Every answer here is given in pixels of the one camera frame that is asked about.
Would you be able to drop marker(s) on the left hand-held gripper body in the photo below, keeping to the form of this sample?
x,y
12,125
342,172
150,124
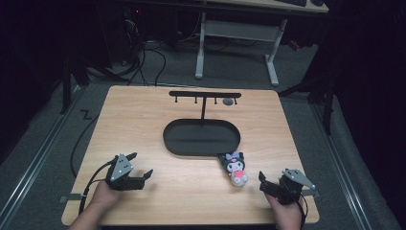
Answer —
x,y
123,166

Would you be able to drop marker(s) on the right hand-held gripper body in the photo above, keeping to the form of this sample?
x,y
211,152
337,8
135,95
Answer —
x,y
292,188

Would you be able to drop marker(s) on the person's right hand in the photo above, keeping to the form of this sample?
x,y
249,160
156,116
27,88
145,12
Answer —
x,y
287,215

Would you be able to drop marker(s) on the person's left hand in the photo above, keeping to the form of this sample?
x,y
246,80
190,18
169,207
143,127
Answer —
x,y
103,196

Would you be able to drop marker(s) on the black hook stand with tray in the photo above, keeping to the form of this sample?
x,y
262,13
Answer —
x,y
201,137

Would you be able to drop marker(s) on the grey round table grommet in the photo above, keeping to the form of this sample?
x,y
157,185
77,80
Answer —
x,y
228,101

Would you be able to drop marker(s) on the black metal stand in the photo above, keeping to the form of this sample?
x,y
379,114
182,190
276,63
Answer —
x,y
67,83
327,102

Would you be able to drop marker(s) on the dark computer tower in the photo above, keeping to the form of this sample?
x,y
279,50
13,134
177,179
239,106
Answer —
x,y
132,22

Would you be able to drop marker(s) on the red object under desk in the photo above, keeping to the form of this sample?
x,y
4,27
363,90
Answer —
x,y
294,45

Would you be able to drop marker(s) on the white-framed desk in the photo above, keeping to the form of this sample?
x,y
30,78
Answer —
x,y
239,31

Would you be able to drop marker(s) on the metal floor rail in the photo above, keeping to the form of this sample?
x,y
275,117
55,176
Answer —
x,y
343,172
35,163

